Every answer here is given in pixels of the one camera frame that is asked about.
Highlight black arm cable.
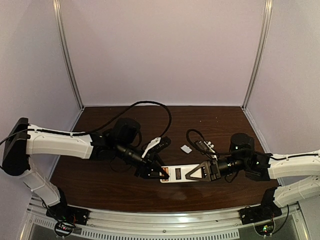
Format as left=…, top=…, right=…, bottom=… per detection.
left=186, top=128, right=320, bottom=161
left=0, top=100, right=173, bottom=151

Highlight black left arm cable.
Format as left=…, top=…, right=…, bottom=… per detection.
left=0, top=100, right=173, bottom=151

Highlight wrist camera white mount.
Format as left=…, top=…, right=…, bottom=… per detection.
left=194, top=140, right=218, bottom=160
left=141, top=136, right=171, bottom=159

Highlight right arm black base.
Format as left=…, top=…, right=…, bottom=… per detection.
left=238, top=187, right=282, bottom=237

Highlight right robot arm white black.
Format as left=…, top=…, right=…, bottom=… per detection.
left=185, top=132, right=320, bottom=208

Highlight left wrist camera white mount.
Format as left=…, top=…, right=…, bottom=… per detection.
left=141, top=136, right=171, bottom=159

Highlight grey battery compartment cover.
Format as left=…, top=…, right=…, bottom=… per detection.
left=180, top=145, right=192, bottom=154

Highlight white remote control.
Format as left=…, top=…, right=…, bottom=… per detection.
left=159, top=164, right=198, bottom=184

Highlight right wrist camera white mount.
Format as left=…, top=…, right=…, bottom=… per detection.
left=194, top=140, right=218, bottom=160

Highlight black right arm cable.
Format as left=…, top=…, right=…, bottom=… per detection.
left=186, top=128, right=320, bottom=161

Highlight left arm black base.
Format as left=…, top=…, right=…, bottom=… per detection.
left=42, top=187, right=91, bottom=239

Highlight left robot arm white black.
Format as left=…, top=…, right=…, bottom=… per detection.
left=1, top=117, right=171, bottom=209

